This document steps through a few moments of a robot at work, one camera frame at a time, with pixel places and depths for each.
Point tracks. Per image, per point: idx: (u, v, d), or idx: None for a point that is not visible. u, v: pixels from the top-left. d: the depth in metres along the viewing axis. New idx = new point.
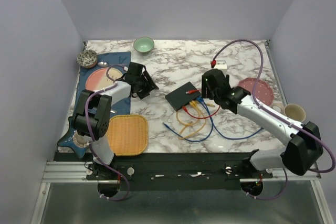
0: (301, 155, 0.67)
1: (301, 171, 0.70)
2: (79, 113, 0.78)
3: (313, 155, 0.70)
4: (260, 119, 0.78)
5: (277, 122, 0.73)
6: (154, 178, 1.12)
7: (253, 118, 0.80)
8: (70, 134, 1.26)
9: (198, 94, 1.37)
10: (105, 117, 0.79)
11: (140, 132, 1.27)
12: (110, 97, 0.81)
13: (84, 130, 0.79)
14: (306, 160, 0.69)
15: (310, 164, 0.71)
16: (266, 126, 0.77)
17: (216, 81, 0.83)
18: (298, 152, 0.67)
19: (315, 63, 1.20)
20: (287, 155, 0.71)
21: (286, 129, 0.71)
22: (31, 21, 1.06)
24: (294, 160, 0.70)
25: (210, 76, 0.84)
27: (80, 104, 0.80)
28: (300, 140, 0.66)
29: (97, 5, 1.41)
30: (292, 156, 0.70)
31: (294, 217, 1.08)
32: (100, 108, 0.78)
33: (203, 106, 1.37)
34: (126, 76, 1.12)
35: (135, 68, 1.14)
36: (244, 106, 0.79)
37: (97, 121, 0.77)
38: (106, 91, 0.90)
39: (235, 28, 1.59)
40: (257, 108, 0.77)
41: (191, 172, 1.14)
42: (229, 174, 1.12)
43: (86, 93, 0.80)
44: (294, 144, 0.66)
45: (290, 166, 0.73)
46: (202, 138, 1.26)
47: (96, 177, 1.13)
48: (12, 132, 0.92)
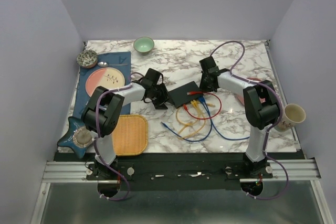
0: (254, 102, 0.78)
1: (257, 121, 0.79)
2: (91, 107, 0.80)
3: (269, 108, 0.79)
4: (231, 85, 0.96)
5: (240, 82, 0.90)
6: (154, 178, 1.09)
7: (228, 86, 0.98)
8: (70, 134, 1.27)
9: (200, 95, 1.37)
10: (114, 116, 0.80)
11: (140, 132, 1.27)
12: (123, 98, 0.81)
13: (91, 125, 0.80)
14: (261, 110, 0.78)
15: (266, 118, 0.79)
16: (235, 91, 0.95)
17: (207, 63, 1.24)
18: (250, 99, 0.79)
19: (314, 63, 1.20)
20: (247, 107, 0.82)
21: (245, 85, 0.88)
22: (30, 21, 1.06)
24: (251, 111, 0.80)
25: (204, 61, 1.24)
27: (93, 99, 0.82)
28: (253, 89, 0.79)
29: (97, 5, 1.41)
30: (249, 106, 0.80)
31: (294, 216, 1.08)
32: (111, 106, 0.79)
33: (203, 106, 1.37)
34: (143, 81, 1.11)
35: (153, 75, 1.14)
36: (220, 76, 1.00)
37: (105, 119, 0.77)
38: (120, 91, 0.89)
39: (235, 28, 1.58)
40: (229, 75, 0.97)
41: (191, 172, 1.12)
42: (229, 174, 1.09)
43: (100, 89, 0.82)
44: (247, 92, 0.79)
45: (251, 119, 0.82)
46: (201, 138, 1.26)
47: (95, 178, 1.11)
48: (12, 132, 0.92)
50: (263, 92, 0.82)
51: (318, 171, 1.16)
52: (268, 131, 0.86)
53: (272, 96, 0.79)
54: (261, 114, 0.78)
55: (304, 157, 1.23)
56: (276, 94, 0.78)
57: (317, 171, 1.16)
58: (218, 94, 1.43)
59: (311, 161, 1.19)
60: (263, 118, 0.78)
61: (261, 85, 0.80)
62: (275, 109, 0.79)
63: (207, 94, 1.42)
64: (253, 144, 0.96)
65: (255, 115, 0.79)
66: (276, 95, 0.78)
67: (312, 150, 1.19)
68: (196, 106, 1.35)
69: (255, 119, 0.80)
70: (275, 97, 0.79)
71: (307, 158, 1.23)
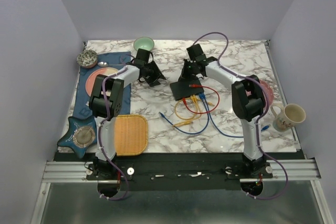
0: (241, 96, 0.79)
1: (243, 114, 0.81)
2: (95, 95, 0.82)
3: (254, 102, 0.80)
4: (219, 76, 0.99)
5: (229, 75, 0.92)
6: (154, 178, 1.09)
7: (217, 77, 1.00)
8: (70, 134, 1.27)
9: (201, 91, 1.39)
10: (118, 99, 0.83)
11: (140, 132, 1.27)
12: (123, 81, 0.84)
13: (100, 111, 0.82)
14: (247, 104, 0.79)
15: (251, 111, 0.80)
16: (222, 82, 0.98)
17: (193, 51, 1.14)
18: (238, 95, 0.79)
19: (314, 63, 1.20)
20: (233, 100, 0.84)
21: (233, 79, 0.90)
22: (30, 21, 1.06)
24: (238, 104, 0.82)
25: (190, 49, 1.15)
27: (95, 87, 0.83)
28: (240, 84, 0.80)
29: (97, 5, 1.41)
30: (235, 99, 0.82)
31: (294, 216, 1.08)
32: (114, 91, 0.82)
33: (203, 105, 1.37)
34: (135, 61, 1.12)
35: (144, 54, 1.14)
36: (209, 67, 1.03)
37: (112, 103, 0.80)
38: (117, 75, 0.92)
39: (235, 28, 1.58)
40: (217, 66, 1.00)
41: (191, 172, 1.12)
42: (229, 174, 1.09)
43: (100, 77, 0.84)
44: (234, 86, 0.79)
45: (238, 112, 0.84)
46: (196, 131, 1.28)
47: (96, 177, 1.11)
48: (12, 133, 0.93)
50: (250, 85, 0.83)
51: (318, 171, 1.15)
52: (258, 124, 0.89)
53: (258, 90, 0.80)
54: (246, 107, 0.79)
55: (304, 157, 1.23)
56: (262, 87, 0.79)
57: (317, 171, 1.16)
58: (218, 94, 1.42)
59: (311, 161, 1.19)
60: (249, 111, 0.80)
61: (249, 80, 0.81)
62: (260, 103, 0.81)
63: (207, 94, 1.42)
64: (247, 140, 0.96)
65: (241, 109, 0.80)
66: (261, 88, 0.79)
67: (312, 150, 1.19)
68: (195, 102, 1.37)
69: (242, 112, 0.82)
70: (261, 90, 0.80)
71: (307, 157, 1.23)
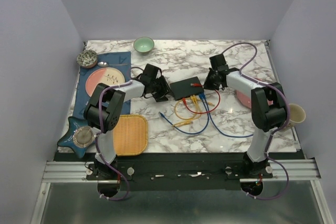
0: (261, 103, 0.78)
1: (263, 124, 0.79)
2: (93, 104, 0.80)
3: (276, 111, 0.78)
4: (238, 84, 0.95)
5: (250, 83, 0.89)
6: (154, 178, 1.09)
7: (237, 85, 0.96)
8: (70, 134, 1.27)
9: (201, 91, 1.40)
10: (116, 112, 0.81)
11: (140, 132, 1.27)
12: (124, 94, 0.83)
13: (94, 121, 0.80)
14: (268, 112, 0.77)
15: (272, 121, 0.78)
16: (242, 90, 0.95)
17: (218, 62, 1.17)
18: (258, 101, 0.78)
19: (314, 63, 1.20)
20: (253, 108, 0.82)
21: (254, 86, 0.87)
22: (30, 21, 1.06)
24: (258, 113, 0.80)
25: (214, 59, 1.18)
27: (94, 96, 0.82)
28: (261, 91, 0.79)
29: (97, 5, 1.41)
30: (255, 107, 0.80)
31: (294, 216, 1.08)
32: (113, 102, 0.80)
33: (203, 105, 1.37)
34: (142, 77, 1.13)
35: (151, 71, 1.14)
36: (230, 75, 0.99)
37: (108, 115, 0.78)
38: (121, 87, 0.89)
39: (235, 28, 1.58)
40: (238, 75, 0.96)
41: (191, 172, 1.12)
42: (229, 174, 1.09)
43: (102, 85, 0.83)
44: (255, 92, 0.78)
45: (257, 121, 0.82)
46: (197, 131, 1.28)
47: (96, 177, 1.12)
48: (12, 133, 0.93)
50: (272, 95, 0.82)
51: (318, 171, 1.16)
52: (272, 135, 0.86)
53: (280, 99, 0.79)
54: (266, 116, 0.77)
55: (304, 157, 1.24)
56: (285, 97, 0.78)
57: (317, 171, 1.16)
58: (219, 93, 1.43)
59: (311, 161, 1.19)
60: (269, 120, 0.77)
61: (270, 87, 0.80)
62: (281, 113, 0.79)
63: (207, 94, 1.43)
64: (255, 145, 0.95)
65: (261, 117, 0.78)
66: (284, 98, 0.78)
67: (312, 150, 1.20)
68: (195, 102, 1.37)
69: (261, 121, 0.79)
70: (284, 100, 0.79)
71: (307, 157, 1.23)
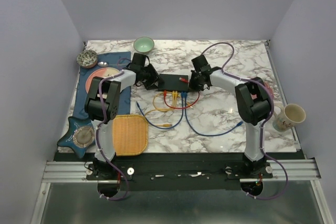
0: (245, 98, 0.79)
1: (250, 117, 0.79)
2: (92, 97, 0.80)
3: (261, 104, 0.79)
4: (222, 83, 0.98)
5: (232, 80, 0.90)
6: (154, 178, 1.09)
7: (222, 84, 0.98)
8: (70, 134, 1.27)
9: (184, 89, 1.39)
10: (115, 101, 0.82)
11: (140, 132, 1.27)
12: (119, 83, 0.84)
13: (96, 113, 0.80)
14: (253, 106, 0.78)
15: (257, 114, 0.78)
16: (227, 88, 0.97)
17: (199, 63, 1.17)
18: (242, 97, 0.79)
19: (314, 63, 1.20)
20: (239, 104, 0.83)
21: (237, 83, 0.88)
22: (30, 21, 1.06)
24: (243, 107, 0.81)
25: (196, 60, 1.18)
27: (92, 89, 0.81)
28: (244, 86, 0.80)
29: (97, 5, 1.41)
30: (241, 102, 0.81)
31: (294, 216, 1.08)
32: (111, 92, 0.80)
33: (181, 102, 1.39)
34: (131, 66, 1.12)
35: (140, 59, 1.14)
36: (213, 74, 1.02)
37: (108, 105, 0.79)
38: (115, 77, 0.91)
39: (235, 28, 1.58)
40: (221, 73, 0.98)
41: (191, 172, 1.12)
42: (229, 174, 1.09)
43: (96, 78, 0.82)
44: (238, 88, 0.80)
45: (244, 116, 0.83)
46: (168, 127, 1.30)
47: (95, 177, 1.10)
48: (12, 132, 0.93)
50: (254, 88, 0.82)
51: (318, 171, 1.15)
52: (262, 127, 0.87)
53: (262, 92, 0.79)
54: (253, 110, 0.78)
55: (304, 157, 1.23)
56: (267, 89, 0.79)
57: (317, 171, 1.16)
58: (213, 94, 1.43)
59: (311, 161, 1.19)
60: (255, 114, 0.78)
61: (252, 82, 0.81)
62: (266, 105, 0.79)
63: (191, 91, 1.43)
64: (250, 142, 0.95)
65: (247, 112, 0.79)
66: (266, 90, 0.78)
67: (312, 150, 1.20)
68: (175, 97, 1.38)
69: (248, 116, 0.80)
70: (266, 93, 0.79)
71: (307, 158, 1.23)
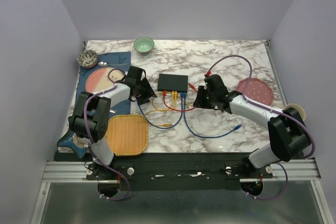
0: (281, 134, 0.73)
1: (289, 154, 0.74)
2: (78, 115, 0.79)
3: (298, 139, 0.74)
4: (247, 112, 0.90)
5: (261, 110, 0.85)
6: (154, 178, 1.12)
7: (245, 113, 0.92)
8: (70, 134, 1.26)
9: (184, 90, 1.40)
10: (104, 120, 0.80)
11: (139, 132, 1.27)
12: (109, 99, 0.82)
13: (82, 132, 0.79)
14: (290, 142, 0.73)
15: (295, 150, 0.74)
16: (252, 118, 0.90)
17: (214, 84, 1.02)
18: (278, 132, 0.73)
19: (314, 63, 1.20)
20: (271, 139, 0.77)
21: (268, 115, 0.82)
22: (30, 20, 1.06)
24: (277, 143, 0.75)
25: (209, 80, 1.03)
27: (79, 106, 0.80)
28: (278, 121, 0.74)
29: (97, 5, 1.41)
30: (274, 139, 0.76)
31: (294, 217, 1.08)
32: (98, 110, 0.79)
33: (181, 102, 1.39)
34: (126, 79, 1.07)
35: (136, 72, 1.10)
36: (234, 102, 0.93)
37: (95, 124, 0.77)
38: (105, 93, 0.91)
39: (235, 28, 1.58)
40: (243, 102, 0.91)
41: (191, 172, 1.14)
42: (229, 174, 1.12)
43: (85, 94, 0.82)
44: (272, 124, 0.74)
45: (277, 152, 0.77)
46: (168, 127, 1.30)
47: (96, 177, 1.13)
48: (12, 132, 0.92)
50: (288, 120, 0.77)
51: (318, 171, 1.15)
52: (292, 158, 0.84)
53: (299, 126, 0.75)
54: (291, 147, 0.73)
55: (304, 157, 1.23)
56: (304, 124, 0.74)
57: (317, 171, 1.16)
58: None
59: (311, 161, 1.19)
60: (294, 150, 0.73)
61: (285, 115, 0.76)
62: (304, 140, 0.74)
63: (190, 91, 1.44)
64: (260, 156, 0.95)
65: (285, 149, 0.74)
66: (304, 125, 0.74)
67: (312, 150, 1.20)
68: (175, 97, 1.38)
69: (284, 153, 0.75)
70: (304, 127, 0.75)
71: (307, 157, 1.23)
